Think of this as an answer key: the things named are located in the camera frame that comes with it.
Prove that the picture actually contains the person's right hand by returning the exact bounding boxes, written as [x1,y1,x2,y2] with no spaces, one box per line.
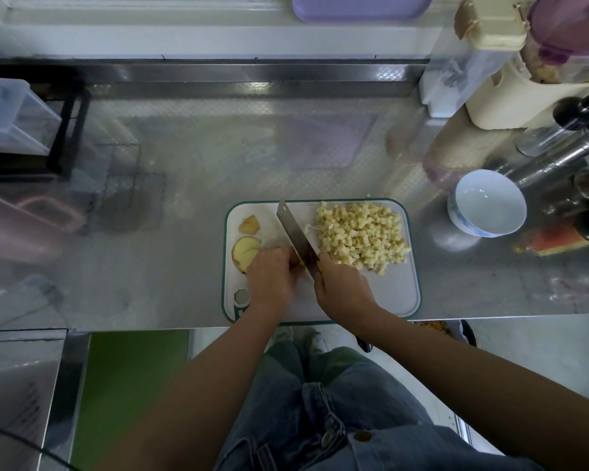
[314,252,379,328]

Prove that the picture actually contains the person's left hand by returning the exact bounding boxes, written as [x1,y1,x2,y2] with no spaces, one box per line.
[245,246,304,315]

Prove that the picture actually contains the pile of yellow potato slices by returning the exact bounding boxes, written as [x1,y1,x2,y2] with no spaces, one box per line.
[230,213,264,275]

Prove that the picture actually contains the steel cleaver knife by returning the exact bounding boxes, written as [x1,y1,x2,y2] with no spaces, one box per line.
[276,201,374,354]

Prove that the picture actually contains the pile of diced potato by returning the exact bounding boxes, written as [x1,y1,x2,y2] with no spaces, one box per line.
[312,200,412,275]

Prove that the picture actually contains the white bowl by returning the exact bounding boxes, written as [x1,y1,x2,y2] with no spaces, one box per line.
[446,168,529,239]

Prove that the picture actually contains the person's left forearm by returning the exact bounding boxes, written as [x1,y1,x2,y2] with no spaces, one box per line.
[98,301,286,471]

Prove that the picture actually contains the person's right forearm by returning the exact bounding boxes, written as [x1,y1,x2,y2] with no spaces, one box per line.
[361,304,589,471]

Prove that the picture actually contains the person's white left shoe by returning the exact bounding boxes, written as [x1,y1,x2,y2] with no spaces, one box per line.
[270,328,296,351]

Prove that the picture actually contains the metal bowl with scraps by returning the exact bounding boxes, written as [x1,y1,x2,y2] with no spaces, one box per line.
[417,319,477,347]

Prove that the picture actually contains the person's blue jeans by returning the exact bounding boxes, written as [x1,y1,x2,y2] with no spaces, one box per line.
[214,333,546,471]

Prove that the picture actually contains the white cutting board green rim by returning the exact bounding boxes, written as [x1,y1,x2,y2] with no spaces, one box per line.
[222,198,423,324]

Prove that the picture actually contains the green mat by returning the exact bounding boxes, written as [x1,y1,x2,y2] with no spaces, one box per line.
[71,330,190,471]

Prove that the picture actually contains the black metal rack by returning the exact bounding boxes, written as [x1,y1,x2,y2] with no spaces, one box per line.
[0,63,92,183]

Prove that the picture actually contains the cream plastic canister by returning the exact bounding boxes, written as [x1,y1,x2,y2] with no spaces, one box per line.
[465,56,589,131]

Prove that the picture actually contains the pink kettle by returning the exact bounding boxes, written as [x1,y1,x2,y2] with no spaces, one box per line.
[0,162,88,266]

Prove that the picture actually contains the clear container cream lid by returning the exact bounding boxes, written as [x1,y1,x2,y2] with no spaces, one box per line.
[418,0,528,120]

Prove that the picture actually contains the glass bottle black cap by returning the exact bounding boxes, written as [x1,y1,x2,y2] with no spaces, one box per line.
[515,88,589,159]

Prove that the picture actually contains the steel bin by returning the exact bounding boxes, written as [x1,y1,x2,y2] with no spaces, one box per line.
[0,328,70,471]

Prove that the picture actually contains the purple plastic cutting board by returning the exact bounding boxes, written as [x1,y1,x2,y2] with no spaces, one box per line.
[291,0,435,22]

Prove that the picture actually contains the clear plastic storage box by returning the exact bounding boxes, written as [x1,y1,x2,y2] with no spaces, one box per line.
[0,77,62,157]

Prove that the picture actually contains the purple lid food container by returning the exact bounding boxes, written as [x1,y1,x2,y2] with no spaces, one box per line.
[518,0,589,84]

